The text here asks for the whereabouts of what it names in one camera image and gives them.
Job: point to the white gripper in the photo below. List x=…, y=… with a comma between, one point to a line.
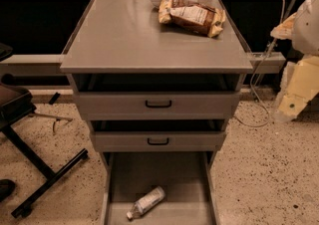
x=307, y=30

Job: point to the clear plastic bottle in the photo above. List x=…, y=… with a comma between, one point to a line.
x=146, y=203

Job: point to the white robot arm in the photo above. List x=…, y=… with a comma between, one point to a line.
x=302, y=28

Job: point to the grey drawer cabinet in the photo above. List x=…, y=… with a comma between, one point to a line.
x=122, y=47

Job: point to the grey open bottom drawer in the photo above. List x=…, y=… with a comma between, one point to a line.
x=183, y=176

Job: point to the grey middle drawer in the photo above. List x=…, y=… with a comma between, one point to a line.
x=157, y=141

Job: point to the brown chip bag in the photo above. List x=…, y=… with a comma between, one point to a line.
x=192, y=16

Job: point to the black shoe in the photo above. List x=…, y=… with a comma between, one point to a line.
x=7, y=186

